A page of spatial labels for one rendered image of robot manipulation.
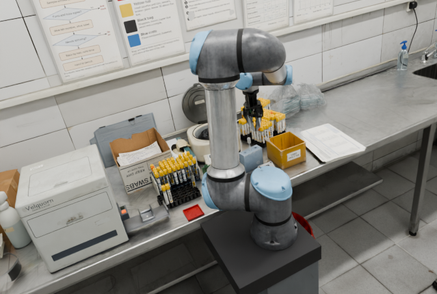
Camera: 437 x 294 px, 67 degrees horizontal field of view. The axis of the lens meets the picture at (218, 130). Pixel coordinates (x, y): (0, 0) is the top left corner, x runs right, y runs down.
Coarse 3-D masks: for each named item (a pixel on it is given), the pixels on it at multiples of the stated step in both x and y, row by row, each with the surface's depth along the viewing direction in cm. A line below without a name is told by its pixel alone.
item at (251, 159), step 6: (246, 150) 149; (252, 150) 149; (258, 150) 149; (240, 156) 149; (246, 156) 146; (252, 156) 148; (258, 156) 150; (240, 162) 151; (246, 162) 148; (252, 162) 149; (258, 162) 151; (246, 168) 149; (252, 168) 151
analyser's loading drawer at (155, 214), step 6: (138, 210) 128; (150, 210) 131; (156, 210) 131; (162, 210) 130; (138, 216) 129; (144, 216) 129; (150, 216) 128; (156, 216) 128; (162, 216) 127; (168, 216) 128; (126, 222) 127; (132, 222) 126; (138, 222) 126; (144, 222) 125; (150, 222) 126; (126, 228) 124; (132, 228) 124
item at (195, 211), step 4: (196, 204) 135; (188, 208) 134; (192, 208) 135; (196, 208) 134; (200, 208) 133; (184, 212) 132; (188, 212) 133; (192, 212) 132; (196, 212) 132; (200, 212) 132; (188, 216) 131; (192, 216) 130; (196, 216) 129; (200, 216) 130; (188, 220) 128
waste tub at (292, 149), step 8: (280, 136) 158; (288, 136) 160; (296, 136) 154; (272, 144) 151; (280, 144) 160; (288, 144) 162; (296, 144) 156; (304, 144) 149; (272, 152) 153; (280, 152) 145; (288, 152) 147; (296, 152) 148; (304, 152) 150; (272, 160) 155; (280, 160) 148; (288, 160) 148; (296, 160) 150; (304, 160) 152
